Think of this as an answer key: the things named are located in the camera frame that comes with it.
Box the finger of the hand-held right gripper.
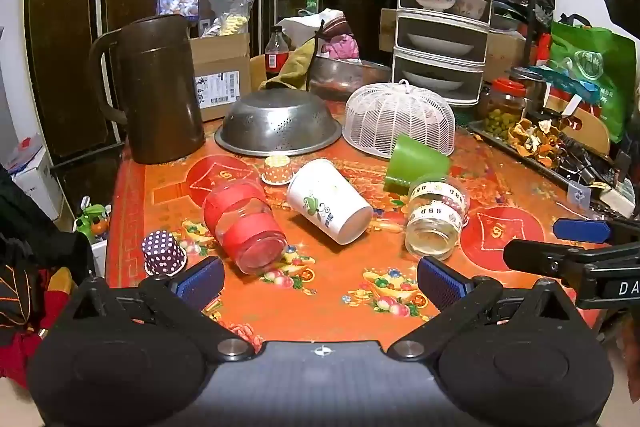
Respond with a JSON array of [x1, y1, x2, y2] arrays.
[[503, 238, 640, 281], [553, 217, 640, 244]]

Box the small white card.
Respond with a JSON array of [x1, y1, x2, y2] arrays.
[[568, 183, 593, 209]]

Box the white paper cup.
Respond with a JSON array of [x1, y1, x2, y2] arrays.
[[286, 158, 374, 245]]

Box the white plastic food cover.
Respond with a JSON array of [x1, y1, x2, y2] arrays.
[[343, 80, 457, 159]]

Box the green plastic cup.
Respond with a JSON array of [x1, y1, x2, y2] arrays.
[[384, 134, 452, 195]]

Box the cardboard box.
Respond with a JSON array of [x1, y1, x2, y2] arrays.
[[189, 32, 252, 122]]

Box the pale floral ceramic bowl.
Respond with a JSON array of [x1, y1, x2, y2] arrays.
[[452, 0, 489, 20]]

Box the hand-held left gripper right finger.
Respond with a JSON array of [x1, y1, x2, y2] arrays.
[[387, 256, 583, 363]]

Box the red printed tablecloth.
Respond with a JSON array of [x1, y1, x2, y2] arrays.
[[105, 107, 603, 353]]

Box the black tray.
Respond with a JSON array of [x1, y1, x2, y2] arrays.
[[467, 119, 638, 218]]

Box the purple polka dot paper cup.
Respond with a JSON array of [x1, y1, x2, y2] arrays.
[[141, 230, 188, 277]]

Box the white plate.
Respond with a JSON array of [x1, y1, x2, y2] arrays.
[[401, 70, 466, 92], [406, 33, 476, 56]]

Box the white box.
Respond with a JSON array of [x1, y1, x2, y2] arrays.
[[0, 134, 65, 222]]

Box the glass jar red lid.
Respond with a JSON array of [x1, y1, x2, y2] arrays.
[[480, 78, 528, 138]]

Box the white tiered dish rack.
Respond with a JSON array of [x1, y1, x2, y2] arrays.
[[390, 0, 496, 106]]

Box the green shopping bag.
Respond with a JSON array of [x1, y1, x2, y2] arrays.
[[542, 13, 638, 144]]

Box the cola bottle red label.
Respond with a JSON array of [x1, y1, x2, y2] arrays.
[[264, 26, 292, 81]]

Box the brown plastic pitcher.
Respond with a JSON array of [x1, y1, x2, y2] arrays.
[[88, 14, 206, 165]]

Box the steel basin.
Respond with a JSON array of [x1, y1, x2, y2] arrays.
[[307, 56, 392, 102]]

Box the dried orange peels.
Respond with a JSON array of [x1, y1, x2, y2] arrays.
[[507, 118, 568, 168]]

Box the dark cloth red pattern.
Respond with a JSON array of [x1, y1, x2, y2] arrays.
[[0, 167, 96, 388]]

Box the dark wooden wardrobe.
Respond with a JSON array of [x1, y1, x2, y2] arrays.
[[22, 0, 401, 168]]

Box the clear bag yellow snacks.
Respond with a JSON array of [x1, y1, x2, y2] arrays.
[[207, 0, 253, 38]]

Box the steel colander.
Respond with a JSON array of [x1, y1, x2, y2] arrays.
[[214, 88, 343, 158]]

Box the clear glass cup taped band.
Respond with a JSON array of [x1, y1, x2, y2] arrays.
[[404, 179, 471, 262]]

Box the red banded glass cup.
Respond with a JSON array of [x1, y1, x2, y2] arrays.
[[202, 178, 289, 274]]

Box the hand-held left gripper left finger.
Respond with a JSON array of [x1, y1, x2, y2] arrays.
[[62, 255, 257, 363]]

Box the small orange paper cup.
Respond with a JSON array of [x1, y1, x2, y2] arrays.
[[261, 155, 293, 186]]

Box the yellow-green cloth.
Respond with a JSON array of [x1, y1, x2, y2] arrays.
[[258, 39, 317, 94]]

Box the green toy figure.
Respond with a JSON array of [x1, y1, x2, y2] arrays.
[[73, 196, 112, 244]]

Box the pink cloth bundle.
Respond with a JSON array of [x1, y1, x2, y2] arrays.
[[320, 19, 361, 61]]

